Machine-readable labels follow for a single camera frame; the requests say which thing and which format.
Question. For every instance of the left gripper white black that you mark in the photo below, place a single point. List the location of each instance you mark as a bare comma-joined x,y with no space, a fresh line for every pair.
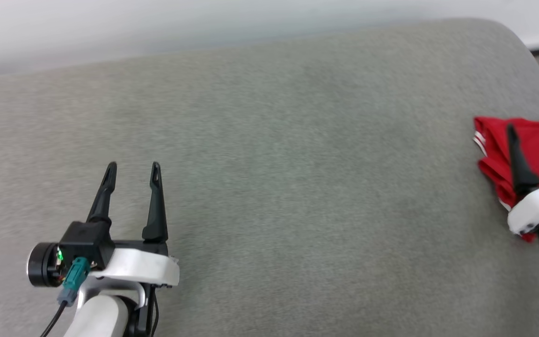
143,267

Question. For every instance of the red and white shirt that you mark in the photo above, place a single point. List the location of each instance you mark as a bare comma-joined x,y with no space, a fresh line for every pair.
538,145

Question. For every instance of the grey fabric sofa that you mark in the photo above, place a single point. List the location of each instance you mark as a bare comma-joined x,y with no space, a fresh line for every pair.
297,187

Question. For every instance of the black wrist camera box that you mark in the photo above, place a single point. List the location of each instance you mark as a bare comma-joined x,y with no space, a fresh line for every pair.
84,238

